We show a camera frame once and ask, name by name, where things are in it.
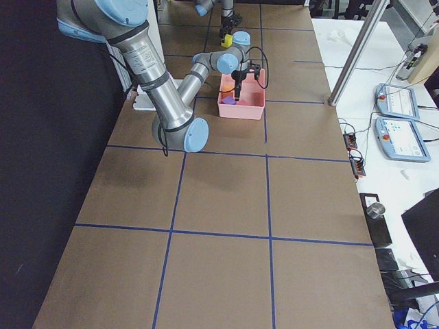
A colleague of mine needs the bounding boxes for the black flat box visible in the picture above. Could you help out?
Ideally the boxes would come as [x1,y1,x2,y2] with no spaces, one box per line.
[359,193,392,248]

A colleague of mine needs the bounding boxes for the aluminium frame post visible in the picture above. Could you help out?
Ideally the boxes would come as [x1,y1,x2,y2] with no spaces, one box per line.
[328,0,390,107]

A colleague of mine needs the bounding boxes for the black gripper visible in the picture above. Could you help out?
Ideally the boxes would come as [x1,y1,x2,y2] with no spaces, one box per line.
[219,12,241,43]
[231,60,261,101]

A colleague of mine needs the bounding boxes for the teach pendant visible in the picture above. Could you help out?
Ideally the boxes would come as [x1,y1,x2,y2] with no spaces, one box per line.
[375,83,420,121]
[375,117,431,163]

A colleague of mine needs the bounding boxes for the upper teach pendant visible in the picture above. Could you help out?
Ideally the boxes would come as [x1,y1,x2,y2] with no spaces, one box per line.
[375,83,420,121]

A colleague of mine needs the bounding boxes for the black connector box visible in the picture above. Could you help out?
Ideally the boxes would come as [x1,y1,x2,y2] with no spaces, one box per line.
[342,123,357,149]
[348,152,366,180]

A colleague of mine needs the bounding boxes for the red foam block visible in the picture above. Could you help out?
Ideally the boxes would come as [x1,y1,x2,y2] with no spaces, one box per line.
[237,99,250,106]

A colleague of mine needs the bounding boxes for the orange foam block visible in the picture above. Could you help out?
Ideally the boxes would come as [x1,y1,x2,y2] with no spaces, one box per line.
[221,88,234,98]

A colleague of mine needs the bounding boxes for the lower teach pendant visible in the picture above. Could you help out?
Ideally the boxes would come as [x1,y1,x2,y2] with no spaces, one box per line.
[375,117,431,163]

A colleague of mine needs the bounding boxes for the pink plastic bin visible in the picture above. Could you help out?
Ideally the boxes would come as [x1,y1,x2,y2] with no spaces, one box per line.
[217,69,265,120]

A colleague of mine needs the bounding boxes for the left black connector box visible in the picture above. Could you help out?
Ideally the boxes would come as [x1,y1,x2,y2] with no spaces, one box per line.
[348,152,366,180]

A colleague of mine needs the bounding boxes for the black monitor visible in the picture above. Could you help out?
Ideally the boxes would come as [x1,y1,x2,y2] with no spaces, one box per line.
[402,193,438,281]

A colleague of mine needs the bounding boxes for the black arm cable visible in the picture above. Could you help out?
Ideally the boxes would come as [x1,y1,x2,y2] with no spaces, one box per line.
[247,47,271,90]

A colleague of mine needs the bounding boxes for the silver metal cup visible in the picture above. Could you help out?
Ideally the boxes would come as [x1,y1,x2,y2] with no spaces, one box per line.
[366,202,385,219]

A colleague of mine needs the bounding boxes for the yellow foam block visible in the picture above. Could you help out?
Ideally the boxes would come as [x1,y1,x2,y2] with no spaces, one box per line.
[221,34,233,49]

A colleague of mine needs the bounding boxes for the purple foam block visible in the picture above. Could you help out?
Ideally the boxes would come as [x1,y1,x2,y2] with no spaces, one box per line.
[221,96,237,105]

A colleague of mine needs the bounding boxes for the right black connector box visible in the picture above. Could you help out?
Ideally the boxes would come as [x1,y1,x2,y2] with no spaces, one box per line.
[342,123,357,149]

